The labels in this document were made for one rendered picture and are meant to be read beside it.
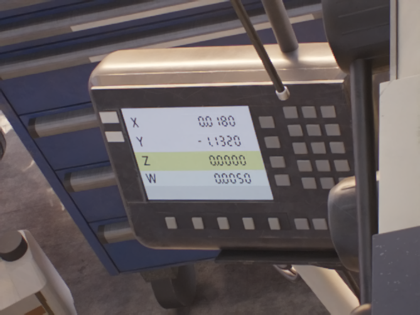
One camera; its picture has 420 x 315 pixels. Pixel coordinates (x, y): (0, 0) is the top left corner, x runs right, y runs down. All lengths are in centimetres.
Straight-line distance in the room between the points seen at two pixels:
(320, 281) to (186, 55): 34
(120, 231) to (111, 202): 6
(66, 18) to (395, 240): 211
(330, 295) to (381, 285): 131
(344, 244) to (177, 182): 89
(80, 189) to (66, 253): 55
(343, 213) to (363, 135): 8
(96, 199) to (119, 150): 126
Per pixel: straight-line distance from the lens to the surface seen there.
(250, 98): 223
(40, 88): 340
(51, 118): 344
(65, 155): 352
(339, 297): 247
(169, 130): 230
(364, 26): 141
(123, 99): 230
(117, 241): 363
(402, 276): 116
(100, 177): 351
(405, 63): 131
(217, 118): 226
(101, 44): 329
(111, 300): 395
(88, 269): 402
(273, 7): 219
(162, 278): 378
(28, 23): 328
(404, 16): 134
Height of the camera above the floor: 276
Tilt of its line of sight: 42 degrees down
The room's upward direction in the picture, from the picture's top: 30 degrees counter-clockwise
